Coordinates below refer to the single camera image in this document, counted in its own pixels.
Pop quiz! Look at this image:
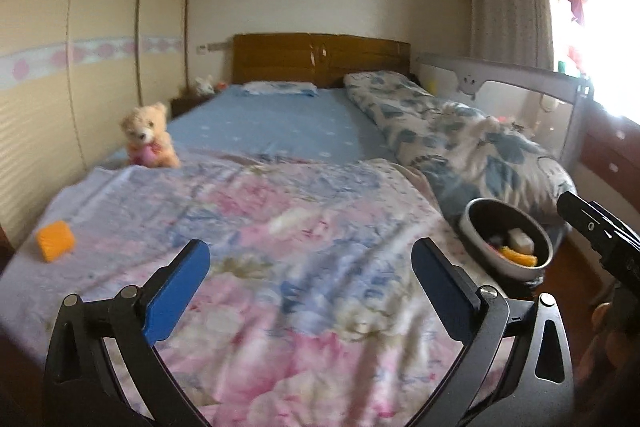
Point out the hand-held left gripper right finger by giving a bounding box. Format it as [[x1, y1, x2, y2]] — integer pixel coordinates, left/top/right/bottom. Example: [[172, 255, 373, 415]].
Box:
[[407, 237, 576, 427]]

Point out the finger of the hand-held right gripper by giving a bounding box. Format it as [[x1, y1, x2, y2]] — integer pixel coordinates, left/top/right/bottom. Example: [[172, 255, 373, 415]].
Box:
[[592, 202, 640, 240], [556, 191, 608, 248]]

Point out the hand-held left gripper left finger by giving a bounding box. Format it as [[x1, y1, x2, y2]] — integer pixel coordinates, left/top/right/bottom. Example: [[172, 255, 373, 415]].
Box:
[[42, 239, 212, 427]]

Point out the white foam block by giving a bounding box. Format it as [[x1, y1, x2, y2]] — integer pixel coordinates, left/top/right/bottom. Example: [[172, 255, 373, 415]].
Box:
[[507, 228, 535, 254]]

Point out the orange flared foam net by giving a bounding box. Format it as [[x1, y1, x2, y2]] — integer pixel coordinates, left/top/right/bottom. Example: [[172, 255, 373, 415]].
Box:
[[500, 246, 540, 269]]

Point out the white and black bin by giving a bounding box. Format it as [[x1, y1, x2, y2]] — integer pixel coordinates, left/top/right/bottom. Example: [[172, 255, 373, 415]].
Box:
[[459, 198, 554, 284]]

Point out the person's right hand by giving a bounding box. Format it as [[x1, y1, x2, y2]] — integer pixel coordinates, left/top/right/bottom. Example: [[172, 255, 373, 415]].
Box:
[[582, 299, 640, 388]]

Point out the brown wooden dresser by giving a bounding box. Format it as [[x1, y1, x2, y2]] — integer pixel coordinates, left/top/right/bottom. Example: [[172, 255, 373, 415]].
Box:
[[580, 107, 640, 208]]

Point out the pink floral blanket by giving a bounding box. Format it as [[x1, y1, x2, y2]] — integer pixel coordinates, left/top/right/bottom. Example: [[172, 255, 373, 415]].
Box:
[[0, 157, 516, 427]]

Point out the orange foam block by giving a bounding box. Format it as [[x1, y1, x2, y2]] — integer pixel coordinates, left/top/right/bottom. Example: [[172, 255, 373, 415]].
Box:
[[35, 220, 77, 264]]

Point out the white quilt with blue print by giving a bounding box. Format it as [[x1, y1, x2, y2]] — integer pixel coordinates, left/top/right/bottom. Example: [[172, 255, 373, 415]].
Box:
[[342, 71, 576, 228]]

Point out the beige teddy bear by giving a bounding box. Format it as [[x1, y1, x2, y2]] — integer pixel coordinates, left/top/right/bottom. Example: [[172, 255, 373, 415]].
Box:
[[120, 102, 181, 168]]

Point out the dark wooden nightstand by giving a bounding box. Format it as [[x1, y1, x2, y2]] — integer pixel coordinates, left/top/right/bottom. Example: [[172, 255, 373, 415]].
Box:
[[170, 94, 211, 118]]

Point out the blue bed sheet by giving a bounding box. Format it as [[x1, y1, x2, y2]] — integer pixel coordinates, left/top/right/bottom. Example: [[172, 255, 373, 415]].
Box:
[[97, 87, 406, 170]]

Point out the grey dotted curtain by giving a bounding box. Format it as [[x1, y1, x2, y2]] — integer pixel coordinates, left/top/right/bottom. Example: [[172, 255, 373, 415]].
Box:
[[467, 0, 558, 72]]

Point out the cream sliding door wardrobe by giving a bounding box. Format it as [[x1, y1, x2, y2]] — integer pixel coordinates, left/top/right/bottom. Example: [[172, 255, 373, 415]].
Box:
[[0, 0, 193, 248]]

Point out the blue patterned pillow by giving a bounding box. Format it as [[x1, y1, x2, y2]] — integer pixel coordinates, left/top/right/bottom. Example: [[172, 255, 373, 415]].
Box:
[[240, 81, 320, 98]]

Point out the wooden headboard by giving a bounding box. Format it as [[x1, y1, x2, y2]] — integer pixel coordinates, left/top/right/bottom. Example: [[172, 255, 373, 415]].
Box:
[[232, 33, 412, 88]]

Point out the grey bed guard rail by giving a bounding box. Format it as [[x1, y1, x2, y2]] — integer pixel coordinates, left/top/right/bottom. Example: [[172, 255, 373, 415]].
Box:
[[415, 53, 596, 168]]

